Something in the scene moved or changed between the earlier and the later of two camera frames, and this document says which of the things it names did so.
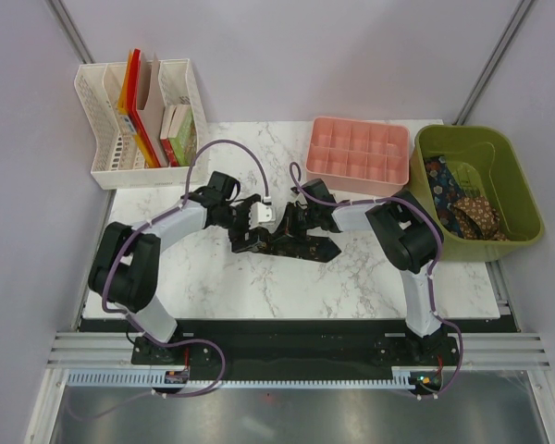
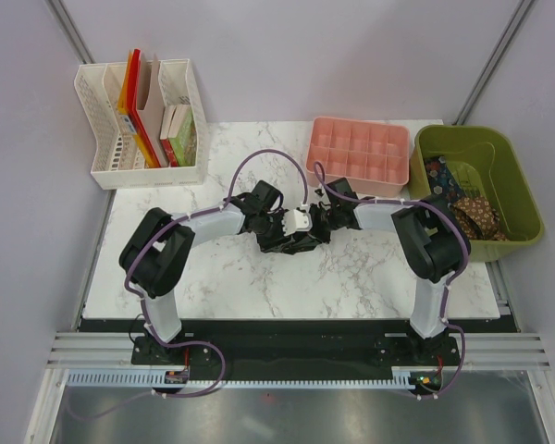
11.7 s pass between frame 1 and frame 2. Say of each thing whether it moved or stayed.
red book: stayed
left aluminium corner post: stayed
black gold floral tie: moved
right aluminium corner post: stayed
